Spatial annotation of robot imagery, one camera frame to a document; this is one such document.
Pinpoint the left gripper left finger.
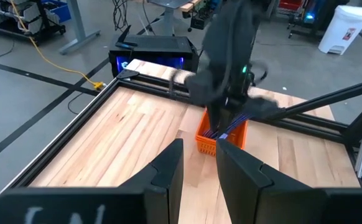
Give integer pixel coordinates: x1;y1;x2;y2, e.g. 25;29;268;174
0;138;185;224

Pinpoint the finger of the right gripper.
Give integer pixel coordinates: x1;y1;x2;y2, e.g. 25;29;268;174
207;104;221;138
220;102;232;135

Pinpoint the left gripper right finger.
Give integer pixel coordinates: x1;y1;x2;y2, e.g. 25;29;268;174
215;138;362;224

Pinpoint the purple braided USB cable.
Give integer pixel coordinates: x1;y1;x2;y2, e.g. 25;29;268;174
203;112;254;140

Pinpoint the orange plastic basket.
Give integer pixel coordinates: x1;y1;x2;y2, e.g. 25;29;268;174
195;108;249;157

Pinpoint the black computer with blue light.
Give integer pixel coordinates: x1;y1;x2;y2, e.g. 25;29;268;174
108;24;200;78

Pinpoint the white trash bin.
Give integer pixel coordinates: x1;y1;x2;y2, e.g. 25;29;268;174
317;4;362;56

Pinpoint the grey desk leg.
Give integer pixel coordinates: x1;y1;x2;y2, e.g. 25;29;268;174
58;0;101;55

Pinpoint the blue plastic bin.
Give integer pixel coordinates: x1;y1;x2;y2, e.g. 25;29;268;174
40;0;72;24

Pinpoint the black storage cart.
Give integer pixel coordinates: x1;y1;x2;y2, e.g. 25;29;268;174
0;0;67;43

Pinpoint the grey desk pedestal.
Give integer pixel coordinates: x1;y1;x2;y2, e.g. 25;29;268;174
146;0;195;37

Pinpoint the black diagonal frame strut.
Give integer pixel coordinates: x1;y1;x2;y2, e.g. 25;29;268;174
261;74;362;121

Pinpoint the yellow hanging cord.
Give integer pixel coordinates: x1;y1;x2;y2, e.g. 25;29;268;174
8;0;107;91

